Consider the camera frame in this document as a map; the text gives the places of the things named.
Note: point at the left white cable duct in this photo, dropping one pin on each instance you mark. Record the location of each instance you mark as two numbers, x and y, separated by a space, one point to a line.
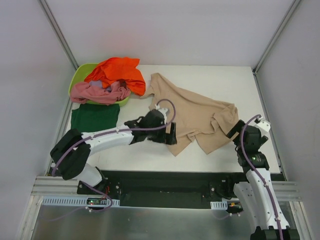
79 201

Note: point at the right aluminium table rail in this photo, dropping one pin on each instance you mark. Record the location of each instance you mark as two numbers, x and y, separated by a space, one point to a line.
276 159

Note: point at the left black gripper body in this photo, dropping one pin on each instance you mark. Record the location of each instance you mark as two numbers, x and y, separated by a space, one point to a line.
168 135

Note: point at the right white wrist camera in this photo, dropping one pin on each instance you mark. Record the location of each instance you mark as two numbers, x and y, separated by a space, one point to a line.
262 124

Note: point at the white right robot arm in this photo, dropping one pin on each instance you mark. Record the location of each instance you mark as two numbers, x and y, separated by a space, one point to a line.
256 194

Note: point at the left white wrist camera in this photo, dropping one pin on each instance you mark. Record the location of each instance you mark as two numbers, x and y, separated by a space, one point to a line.
164 111

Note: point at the pink red t-shirt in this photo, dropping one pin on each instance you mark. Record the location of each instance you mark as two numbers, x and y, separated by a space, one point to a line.
83 92

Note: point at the lavender t-shirt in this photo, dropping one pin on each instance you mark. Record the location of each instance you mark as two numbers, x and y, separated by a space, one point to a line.
99 84

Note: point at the beige t-shirt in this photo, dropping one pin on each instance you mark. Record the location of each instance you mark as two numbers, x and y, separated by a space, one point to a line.
198 118

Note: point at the white cable duct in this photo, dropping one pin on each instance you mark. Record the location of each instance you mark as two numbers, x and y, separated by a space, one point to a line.
219 205
79 201

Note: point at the folded dark green t-shirt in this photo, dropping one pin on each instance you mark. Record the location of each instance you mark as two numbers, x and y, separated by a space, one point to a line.
93 118

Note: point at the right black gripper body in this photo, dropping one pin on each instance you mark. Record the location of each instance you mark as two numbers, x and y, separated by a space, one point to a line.
235 129

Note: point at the orange t-shirt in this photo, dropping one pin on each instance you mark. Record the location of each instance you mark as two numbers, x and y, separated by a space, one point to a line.
119 69

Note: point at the lime green plastic basket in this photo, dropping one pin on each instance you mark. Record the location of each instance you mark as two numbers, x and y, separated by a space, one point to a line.
79 76

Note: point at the right aluminium frame post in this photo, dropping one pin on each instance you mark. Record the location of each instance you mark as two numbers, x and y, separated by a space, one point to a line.
277 34

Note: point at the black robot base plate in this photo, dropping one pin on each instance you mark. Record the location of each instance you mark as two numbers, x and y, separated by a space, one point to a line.
180 190

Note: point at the right white cable duct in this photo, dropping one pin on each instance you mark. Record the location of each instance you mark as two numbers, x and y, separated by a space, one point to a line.
219 205

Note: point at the front aluminium cross rail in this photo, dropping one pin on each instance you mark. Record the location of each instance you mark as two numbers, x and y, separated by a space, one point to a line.
54 186

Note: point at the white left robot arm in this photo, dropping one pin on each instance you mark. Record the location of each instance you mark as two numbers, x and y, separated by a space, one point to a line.
71 153

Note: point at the left aluminium frame post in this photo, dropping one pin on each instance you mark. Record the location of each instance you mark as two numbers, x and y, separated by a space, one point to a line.
58 32

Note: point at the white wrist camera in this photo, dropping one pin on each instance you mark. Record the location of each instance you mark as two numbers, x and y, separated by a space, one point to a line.
262 124
164 111

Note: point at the aluminium frame post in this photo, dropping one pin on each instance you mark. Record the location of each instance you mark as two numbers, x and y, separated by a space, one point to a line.
277 34
58 32

